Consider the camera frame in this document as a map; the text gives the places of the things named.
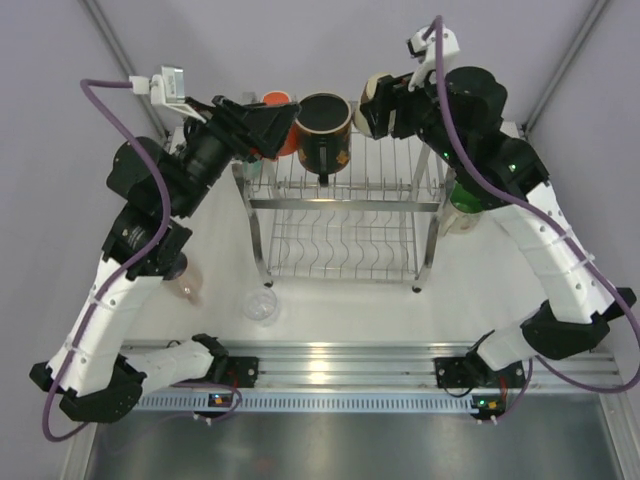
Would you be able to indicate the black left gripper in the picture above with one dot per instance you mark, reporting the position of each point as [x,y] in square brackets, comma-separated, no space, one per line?
[239,127]

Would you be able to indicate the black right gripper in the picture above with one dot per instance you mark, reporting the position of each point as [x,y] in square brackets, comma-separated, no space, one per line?
[376,111]

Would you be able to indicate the steel cup cream brown sleeve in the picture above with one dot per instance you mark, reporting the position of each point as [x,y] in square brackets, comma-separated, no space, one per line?
[363,108]

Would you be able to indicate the black mug with orange print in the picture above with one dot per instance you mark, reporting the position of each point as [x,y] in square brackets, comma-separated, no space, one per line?
[323,135]

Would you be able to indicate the steel two-tier dish rack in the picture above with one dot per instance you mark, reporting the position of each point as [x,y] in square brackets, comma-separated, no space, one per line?
[377,221]

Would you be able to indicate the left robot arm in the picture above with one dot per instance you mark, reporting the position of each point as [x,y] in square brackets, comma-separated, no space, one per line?
[90,379]

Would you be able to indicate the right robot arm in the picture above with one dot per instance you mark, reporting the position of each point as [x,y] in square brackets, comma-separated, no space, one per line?
[512,184]

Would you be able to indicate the teal cup behind rack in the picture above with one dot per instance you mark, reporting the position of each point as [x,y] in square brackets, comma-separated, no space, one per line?
[253,169]

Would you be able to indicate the cream mug green inside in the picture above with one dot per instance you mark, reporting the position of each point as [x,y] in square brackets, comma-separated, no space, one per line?
[461,213]

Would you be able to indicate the pink translucent tumbler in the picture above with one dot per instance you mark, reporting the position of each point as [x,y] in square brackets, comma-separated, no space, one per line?
[185,280]

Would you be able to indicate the clear glass cup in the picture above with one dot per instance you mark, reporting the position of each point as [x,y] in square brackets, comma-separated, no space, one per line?
[261,306]

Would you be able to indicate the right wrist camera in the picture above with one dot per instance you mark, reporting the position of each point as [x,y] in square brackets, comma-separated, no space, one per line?
[422,46]

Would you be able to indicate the aluminium frame post left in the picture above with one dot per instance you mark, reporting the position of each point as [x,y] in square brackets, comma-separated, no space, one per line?
[111,41]

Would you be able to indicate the aluminium frame post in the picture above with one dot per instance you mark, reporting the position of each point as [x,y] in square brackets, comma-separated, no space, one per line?
[111,41]
[594,15]

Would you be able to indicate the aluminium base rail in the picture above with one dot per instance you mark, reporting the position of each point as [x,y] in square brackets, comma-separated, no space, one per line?
[385,366]

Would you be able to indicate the aluminium frame post right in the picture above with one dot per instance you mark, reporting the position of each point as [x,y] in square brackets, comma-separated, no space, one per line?
[594,15]

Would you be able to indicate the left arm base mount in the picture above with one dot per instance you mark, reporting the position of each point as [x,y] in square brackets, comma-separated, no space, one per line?
[233,371]

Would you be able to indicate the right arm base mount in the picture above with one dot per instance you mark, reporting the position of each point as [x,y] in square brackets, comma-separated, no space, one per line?
[466,374]

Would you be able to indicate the perforated cable duct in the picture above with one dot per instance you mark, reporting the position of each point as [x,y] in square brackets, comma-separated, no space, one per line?
[265,402]

